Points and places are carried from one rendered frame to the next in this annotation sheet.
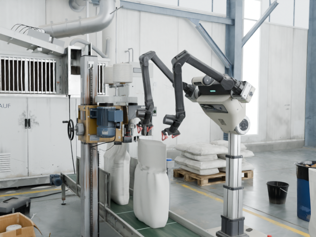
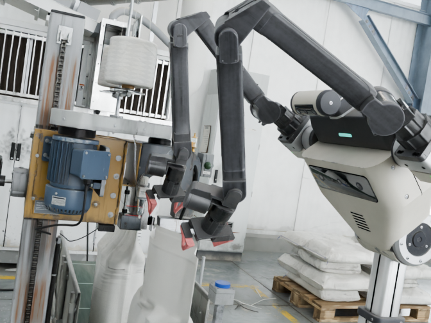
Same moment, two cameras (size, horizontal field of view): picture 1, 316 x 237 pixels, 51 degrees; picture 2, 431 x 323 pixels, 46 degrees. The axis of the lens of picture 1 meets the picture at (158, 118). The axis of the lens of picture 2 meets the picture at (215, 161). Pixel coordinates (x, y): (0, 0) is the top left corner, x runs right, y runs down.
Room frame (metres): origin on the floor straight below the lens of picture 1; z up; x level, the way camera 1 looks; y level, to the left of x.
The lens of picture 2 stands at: (1.11, -0.29, 1.41)
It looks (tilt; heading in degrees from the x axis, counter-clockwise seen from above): 3 degrees down; 8
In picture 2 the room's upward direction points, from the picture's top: 9 degrees clockwise
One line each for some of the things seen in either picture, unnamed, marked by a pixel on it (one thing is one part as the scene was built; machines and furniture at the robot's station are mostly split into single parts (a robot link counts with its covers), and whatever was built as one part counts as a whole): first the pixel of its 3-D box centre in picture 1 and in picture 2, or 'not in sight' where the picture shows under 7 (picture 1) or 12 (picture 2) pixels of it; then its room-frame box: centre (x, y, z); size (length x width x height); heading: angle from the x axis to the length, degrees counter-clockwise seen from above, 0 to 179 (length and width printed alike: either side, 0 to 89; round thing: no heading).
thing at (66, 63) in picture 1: (71, 71); (106, 68); (5.17, 1.33, 1.82); 0.51 x 0.27 x 0.71; 29
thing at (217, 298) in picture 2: (168, 163); (220, 293); (3.03, -0.10, 0.81); 0.08 x 0.08 x 0.06; 29
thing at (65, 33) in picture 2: (90, 65); (65, 34); (2.82, 0.56, 1.68); 0.05 x 0.03 x 0.06; 119
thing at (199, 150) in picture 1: (208, 149); (345, 251); (5.69, -0.87, 0.56); 0.66 x 0.42 x 0.15; 119
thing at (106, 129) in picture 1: (106, 122); (71, 174); (2.71, 0.42, 1.21); 0.15 x 0.15 x 0.25
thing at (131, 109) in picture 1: (133, 118); (159, 174); (3.13, 0.23, 1.21); 0.30 x 0.25 x 0.30; 29
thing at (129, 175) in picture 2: (120, 114); (126, 161); (3.01, 0.34, 1.26); 0.22 x 0.05 x 0.16; 29
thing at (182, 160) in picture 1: (193, 159); (315, 265); (6.04, -0.66, 0.32); 0.67 x 0.42 x 0.14; 123
